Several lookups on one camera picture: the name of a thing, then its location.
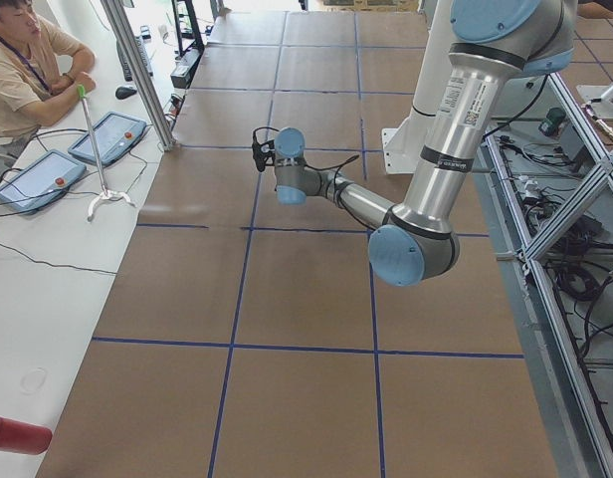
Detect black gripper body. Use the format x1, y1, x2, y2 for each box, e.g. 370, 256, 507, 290
262, 141, 276, 168

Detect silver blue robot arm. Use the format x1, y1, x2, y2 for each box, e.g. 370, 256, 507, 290
252, 1, 577, 286

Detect blue tape strip lengthwise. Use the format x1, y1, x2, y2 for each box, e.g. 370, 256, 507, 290
206, 12, 288, 478

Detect far teach pendant tablet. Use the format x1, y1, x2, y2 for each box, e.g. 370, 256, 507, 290
68, 112, 147, 167

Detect teach pendant tablet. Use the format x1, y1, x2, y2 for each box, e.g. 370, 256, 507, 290
0, 149, 87, 213
68, 112, 147, 167

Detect black computer mouse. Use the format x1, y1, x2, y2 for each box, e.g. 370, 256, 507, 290
114, 85, 137, 100

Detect black keyboard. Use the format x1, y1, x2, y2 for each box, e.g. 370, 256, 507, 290
115, 34, 154, 83

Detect near teach pendant tablet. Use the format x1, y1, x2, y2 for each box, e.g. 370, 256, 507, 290
0, 149, 87, 213

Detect blue tape strip crosswise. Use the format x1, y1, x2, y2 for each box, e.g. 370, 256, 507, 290
91, 336, 524, 359

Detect man in beige shirt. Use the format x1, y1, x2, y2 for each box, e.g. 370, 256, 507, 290
0, 1, 96, 137

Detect green power adapter box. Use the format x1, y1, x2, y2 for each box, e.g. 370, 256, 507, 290
538, 107, 566, 137

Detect red water bottle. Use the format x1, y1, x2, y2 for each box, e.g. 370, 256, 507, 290
0, 416, 53, 455

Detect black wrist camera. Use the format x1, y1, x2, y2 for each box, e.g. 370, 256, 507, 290
252, 140, 267, 172

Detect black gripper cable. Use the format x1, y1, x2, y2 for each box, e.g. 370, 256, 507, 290
251, 126, 362, 210

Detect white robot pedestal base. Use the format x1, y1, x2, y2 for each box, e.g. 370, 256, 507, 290
382, 0, 456, 174

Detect reacher grabber stick green handle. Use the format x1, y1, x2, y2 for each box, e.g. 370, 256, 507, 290
76, 83, 135, 223

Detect aluminium frame post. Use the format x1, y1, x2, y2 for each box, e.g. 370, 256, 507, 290
101, 0, 175, 151

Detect black cable bundle floor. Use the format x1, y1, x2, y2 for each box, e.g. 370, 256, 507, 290
488, 134, 613, 363

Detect aluminium frame rail structure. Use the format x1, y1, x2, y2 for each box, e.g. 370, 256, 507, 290
477, 75, 613, 477

